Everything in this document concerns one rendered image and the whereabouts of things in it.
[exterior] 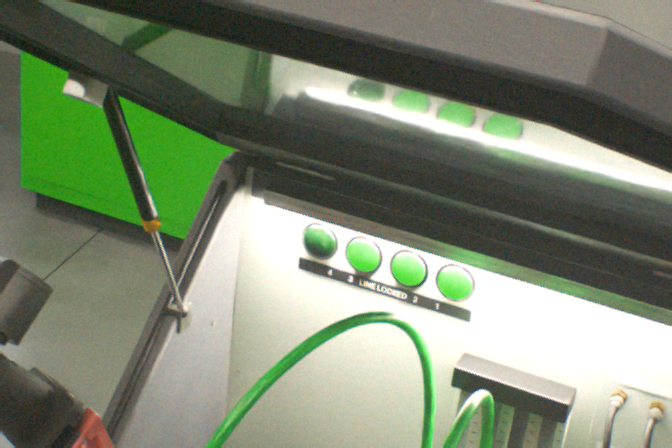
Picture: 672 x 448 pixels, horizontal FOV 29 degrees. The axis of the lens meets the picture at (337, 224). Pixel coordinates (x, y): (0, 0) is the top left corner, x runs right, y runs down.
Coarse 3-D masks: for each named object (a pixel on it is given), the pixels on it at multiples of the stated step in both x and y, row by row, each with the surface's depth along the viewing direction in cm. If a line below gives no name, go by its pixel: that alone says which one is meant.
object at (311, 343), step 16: (352, 320) 133; (368, 320) 135; (384, 320) 137; (400, 320) 139; (320, 336) 131; (416, 336) 143; (288, 352) 129; (304, 352) 129; (272, 368) 128; (288, 368) 128; (432, 368) 148; (256, 384) 127; (272, 384) 128; (432, 384) 149; (240, 400) 127; (256, 400) 127; (432, 400) 151; (240, 416) 126; (432, 416) 152; (224, 432) 126; (432, 432) 154
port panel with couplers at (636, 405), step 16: (624, 352) 149; (608, 368) 150; (624, 368) 149; (640, 368) 149; (656, 368) 148; (608, 384) 151; (624, 384) 150; (640, 384) 149; (656, 384) 148; (608, 400) 152; (624, 400) 150; (640, 400) 150; (656, 400) 149; (624, 416) 152; (640, 416) 151; (656, 416) 147; (592, 432) 154; (624, 432) 153; (640, 432) 152; (656, 432) 151
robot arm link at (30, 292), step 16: (0, 256) 111; (0, 272) 110; (16, 272) 111; (0, 288) 111; (16, 288) 111; (32, 288) 112; (48, 288) 113; (0, 304) 110; (16, 304) 111; (32, 304) 112; (0, 320) 110; (16, 320) 111; (32, 320) 113; (16, 336) 111
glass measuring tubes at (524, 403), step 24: (480, 360) 156; (456, 384) 155; (480, 384) 154; (504, 384) 153; (528, 384) 153; (552, 384) 153; (456, 408) 160; (480, 408) 159; (504, 408) 157; (528, 408) 153; (552, 408) 151; (480, 432) 160; (504, 432) 159; (528, 432) 157; (552, 432) 154
